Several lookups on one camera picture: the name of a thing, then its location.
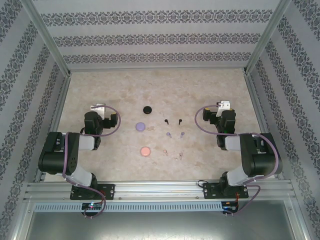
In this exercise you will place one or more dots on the purple earbud charging case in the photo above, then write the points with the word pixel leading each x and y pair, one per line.
pixel 140 126

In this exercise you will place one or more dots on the black earbud charging case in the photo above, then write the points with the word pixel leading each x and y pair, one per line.
pixel 147 110

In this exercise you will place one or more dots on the pink earbud charging case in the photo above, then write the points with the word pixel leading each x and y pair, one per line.
pixel 145 151

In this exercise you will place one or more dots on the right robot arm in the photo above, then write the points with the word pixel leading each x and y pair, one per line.
pixel 260 160

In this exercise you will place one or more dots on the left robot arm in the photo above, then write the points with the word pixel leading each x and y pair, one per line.
pixel 60 155

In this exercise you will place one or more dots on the grey metal sheet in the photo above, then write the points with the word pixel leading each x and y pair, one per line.
pixel 160 227

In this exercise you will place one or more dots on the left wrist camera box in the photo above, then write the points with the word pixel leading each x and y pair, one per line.
pixel 98 110

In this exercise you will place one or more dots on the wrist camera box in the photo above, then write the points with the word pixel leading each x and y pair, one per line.
pixel 224 106
pixel 98 110

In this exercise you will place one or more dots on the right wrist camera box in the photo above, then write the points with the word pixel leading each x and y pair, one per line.
pixel 224 106

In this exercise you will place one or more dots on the aluminium table side rail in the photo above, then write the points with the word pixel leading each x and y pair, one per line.
pixel 250 87
pixel 64 86

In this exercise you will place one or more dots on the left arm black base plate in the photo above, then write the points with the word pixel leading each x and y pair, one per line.
pixel 108 191

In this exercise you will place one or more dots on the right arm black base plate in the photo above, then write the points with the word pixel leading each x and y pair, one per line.
pixel 211 191

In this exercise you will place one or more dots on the aluminium mounting rail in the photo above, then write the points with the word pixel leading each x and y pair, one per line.
pixel 155 190

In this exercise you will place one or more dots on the aluminium frame post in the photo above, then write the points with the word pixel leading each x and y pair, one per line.
pixel 268 37
pixel 45 37

